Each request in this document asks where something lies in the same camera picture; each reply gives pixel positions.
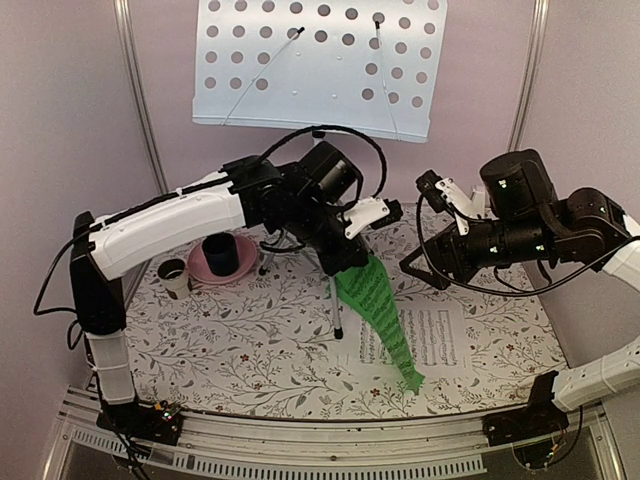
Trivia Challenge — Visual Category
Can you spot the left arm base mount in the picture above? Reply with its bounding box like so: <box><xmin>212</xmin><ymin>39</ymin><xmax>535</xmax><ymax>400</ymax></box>
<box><xmin>96</xmin><ymin>400</ymin><xmax>184</xmax><ymax>446</ymax></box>

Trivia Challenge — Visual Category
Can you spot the right aluminium frame post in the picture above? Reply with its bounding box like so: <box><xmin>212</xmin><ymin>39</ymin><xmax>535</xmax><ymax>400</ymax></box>
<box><xmin>507</xmin><ymin>0</ymin><xmax>550</xmax><ymax>151</ymax></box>

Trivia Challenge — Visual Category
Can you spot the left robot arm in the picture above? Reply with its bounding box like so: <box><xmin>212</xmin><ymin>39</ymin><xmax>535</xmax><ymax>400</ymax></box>
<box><xmin>65</xmin><ymin>141</ymin><xmax>388</xmax><ymax>434</ymax></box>

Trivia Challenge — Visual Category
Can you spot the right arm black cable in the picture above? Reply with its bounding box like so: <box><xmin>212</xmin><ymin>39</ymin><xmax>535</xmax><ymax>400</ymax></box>
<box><xmin>414</xmin><ymin>192</ymin><xmax>640</xmax><ymax>296</ymax></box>

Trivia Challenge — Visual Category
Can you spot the white sheet music page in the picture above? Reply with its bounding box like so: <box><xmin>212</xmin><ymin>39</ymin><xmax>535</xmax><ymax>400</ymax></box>
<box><xmin>330</xmin><ymin>302</ymin><xmax>472</xmax><ymax>378</ymax></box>

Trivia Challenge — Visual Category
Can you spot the white perforated music stand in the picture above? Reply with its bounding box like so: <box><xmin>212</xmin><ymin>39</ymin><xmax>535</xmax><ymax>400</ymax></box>
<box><xmin>191</xmin><ymin>0</ymin><xmax>450</xmax><ymax>342</ymax></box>

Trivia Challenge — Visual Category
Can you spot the left aluminium frame post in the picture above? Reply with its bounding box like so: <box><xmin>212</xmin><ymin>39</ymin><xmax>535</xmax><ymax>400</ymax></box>
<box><xmin>112</xmin><ymin>0</ymin><xmax>170</xmax><ymax>194</ymax></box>

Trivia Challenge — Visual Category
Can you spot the aluminium front rail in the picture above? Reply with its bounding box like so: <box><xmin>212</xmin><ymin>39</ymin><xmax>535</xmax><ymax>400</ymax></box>
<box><xmin>42</xmin><ymin>384</ymin><xmax>640</xmax><ymax>479</ymax></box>

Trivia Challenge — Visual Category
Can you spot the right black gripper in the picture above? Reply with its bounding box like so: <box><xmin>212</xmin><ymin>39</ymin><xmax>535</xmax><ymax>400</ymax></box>
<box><xmin>398</xmin><ymin>217</ymin><xmax>554</xmax><ymax>291</ymax></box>

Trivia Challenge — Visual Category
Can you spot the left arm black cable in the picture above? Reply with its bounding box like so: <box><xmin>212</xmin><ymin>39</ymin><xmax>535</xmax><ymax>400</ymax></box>
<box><xmin>259</xmin><ymin>124</ymin><xmax>390</xmax><ymax>206</ymax></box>

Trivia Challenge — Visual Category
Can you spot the aluminium frame post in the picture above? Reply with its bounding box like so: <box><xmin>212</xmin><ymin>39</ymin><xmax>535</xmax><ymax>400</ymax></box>
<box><xmin>507</xmin><ymin>0</ymin><xmax>550</xmax><ymax>151</ymax></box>
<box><xmin>112</xmin><ymin>0</ymin><xmax>170</xmax><ymax>194</ymax></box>

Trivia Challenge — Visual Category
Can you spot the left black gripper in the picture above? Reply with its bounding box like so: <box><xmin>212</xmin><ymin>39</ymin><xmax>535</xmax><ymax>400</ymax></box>
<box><xmin>286</xmin><ymin>195</ymin><xmax>370</xmax><ymax>277</ymax></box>

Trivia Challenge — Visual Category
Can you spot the white metronome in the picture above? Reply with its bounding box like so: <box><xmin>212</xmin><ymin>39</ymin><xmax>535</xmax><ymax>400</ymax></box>
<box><xmin>469</xmin><ymin>185</ymin><xmax>487</xmax><ymax>219</ymax></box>

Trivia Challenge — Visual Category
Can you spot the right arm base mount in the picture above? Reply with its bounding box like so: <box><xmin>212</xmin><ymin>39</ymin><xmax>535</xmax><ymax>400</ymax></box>
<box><xmin>482</xmin><ymin>402</ymin><xmax>569</xmax><ymax>446</ymax></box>

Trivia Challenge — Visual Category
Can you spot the dark blue mug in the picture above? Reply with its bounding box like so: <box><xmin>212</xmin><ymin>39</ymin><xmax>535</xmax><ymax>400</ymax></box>
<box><xmin>202</xmin><ymin>233</ymin><xmax>239</xmax><ymax>277</ymax></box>

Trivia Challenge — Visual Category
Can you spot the white paper cup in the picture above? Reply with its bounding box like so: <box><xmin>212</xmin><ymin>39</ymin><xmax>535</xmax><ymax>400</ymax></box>
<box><xmin>157</xmin><ymin>258</ymin><xmax>192</xmax><ymax>300</ymax></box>

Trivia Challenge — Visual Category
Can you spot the pink plate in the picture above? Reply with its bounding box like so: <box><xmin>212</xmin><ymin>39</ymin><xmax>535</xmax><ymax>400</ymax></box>
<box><xmin>187</xmin><ymin>233</ymin><xmax>258</xmax><ymax>285</ymax></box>

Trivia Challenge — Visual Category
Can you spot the floral table mat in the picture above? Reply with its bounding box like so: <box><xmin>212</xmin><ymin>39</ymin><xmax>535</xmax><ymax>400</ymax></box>
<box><xmin>126</xmin><ymin>205</ymin><xmax>567</xmax><ymax>420</ymax></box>

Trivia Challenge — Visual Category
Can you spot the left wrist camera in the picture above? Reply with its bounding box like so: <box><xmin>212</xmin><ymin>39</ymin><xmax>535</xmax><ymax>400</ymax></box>
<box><xmin>342</xmin><ymin>197</ymin><xmax>403</xmax><ymax>239</ymax></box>

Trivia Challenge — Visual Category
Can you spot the green sheet music page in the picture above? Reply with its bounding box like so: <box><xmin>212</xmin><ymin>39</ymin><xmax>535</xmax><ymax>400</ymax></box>
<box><xmin>322</xmin><ymin>255</ymin><xmax>424</xmax><ymax>394</ymax></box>

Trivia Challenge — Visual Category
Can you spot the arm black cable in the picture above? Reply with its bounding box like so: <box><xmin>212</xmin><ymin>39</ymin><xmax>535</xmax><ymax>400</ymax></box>
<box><xmin>414</xmin><ymin>192</ymin><xmax>640</xmax><ymax>296</ymax></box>
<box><xmin>259</xmin><ymin>124</ymin><xmax>390</xmax><ymax>206</ymax></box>

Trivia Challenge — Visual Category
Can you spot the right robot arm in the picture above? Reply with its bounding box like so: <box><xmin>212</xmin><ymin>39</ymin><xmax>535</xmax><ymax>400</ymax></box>
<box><xmin>401</xmin><ymin>149</ymin><xmax>639</xmax><ymax>290</ymax></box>

